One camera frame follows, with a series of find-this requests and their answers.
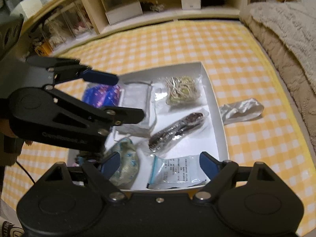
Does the zip bag with label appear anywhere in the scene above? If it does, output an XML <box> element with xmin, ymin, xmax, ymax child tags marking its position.
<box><xmin>147</xmin><ymin>155</ymin><xmax>208</xmax><ymax>190</ymax></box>

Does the white open box on shelf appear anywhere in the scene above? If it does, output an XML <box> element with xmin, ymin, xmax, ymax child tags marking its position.
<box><xmin>101</xmin><ymin>0</ymin><xmax>143</xmax><ymax>25</ymax></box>

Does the white face mask pack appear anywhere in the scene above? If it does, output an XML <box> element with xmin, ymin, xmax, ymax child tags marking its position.
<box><xmin>115</xmin><ymin>81</ymin><xmax>156</xmax><ymax>137</ymax></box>

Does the purple tissue pack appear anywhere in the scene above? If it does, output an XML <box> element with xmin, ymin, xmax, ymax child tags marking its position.
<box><xmin>82</xmin><ymin>84</ymin><xmax>121</xmax><ymax>108</ymax></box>

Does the wooden headboard shelf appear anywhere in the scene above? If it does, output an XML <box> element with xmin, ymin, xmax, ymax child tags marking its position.
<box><xmin>14</xmin><ymin>0</ymin><xmax>301</xmax><ymax>56</ymax></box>

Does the yellow checkered bed sheet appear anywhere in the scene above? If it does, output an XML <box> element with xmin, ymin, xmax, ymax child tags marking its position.
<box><xmin>2</xmin><ymin>19</ymin><xmax>316</xmax><ymax>236</ymax></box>

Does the white long box on shelf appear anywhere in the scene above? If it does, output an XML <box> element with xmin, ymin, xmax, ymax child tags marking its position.
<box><xmin>10</xmin><ymin>0</ymin><xmax>43</xmax><ymax>21</ymax></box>

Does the orange halloween box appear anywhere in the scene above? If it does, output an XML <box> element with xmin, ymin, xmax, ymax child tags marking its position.
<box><xmin>34</xmin><ymin>42</ymin><xmax>53</xmax><ymax>56</ymax></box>

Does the white tissue box on shelf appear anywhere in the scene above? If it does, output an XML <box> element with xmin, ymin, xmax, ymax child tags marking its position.
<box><xmin>181</xmin><ymin>0</ymin><xmax>201</xmax><ymax>10</ymax></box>

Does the crumpled clear plastic wrapper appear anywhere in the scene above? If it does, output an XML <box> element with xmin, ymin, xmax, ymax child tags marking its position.
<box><xmin>219</xmin><ymin>98</ymin><xmax>265</xmax><ymax>125</ymax></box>

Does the dark item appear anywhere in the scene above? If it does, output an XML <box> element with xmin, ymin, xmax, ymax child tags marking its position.
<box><xmin>148</xmin><ymin>109</ymin><xmax>209</xmax><ymax>156</ymax></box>

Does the doll in clear case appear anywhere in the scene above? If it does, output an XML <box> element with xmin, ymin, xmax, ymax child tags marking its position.
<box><xmin>45</xmin><ymin>11</ymin><xmax>75</xmax><ymax>48</ymax></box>
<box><xmin>70</xmin><ymin>2</ymin><xmax>93</xmax><ymax>36</ymax></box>

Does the white shallow cardboard box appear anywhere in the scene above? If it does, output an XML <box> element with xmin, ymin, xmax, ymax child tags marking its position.
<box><xmin>106</xmin><ymin>62</ymin><xmax>228</xmax><ymax>192</ymax></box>

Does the bag of rubber bands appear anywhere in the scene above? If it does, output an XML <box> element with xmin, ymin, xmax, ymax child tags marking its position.
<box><xmin>155</xmin><ymin>75</ymin><xmax>201</xmax><ymax>107</ymax></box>

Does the beige fluffy blanket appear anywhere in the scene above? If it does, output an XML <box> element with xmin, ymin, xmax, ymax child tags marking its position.
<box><xmin>239</xmin><ymin>2</ymin><xmax>315</xmax><ymax>144</ymax></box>

